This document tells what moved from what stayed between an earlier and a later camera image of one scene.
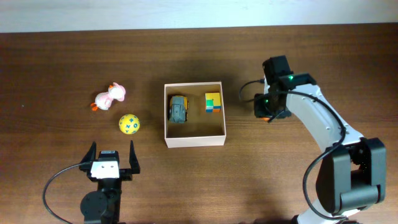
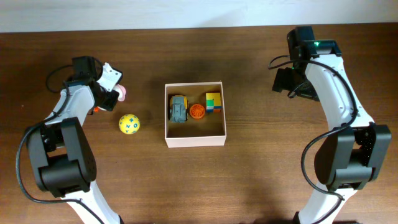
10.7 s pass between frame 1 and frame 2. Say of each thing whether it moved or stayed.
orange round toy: moved
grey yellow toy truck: stayed
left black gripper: moved
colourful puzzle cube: stayed
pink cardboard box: stayed
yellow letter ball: stayed
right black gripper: moved
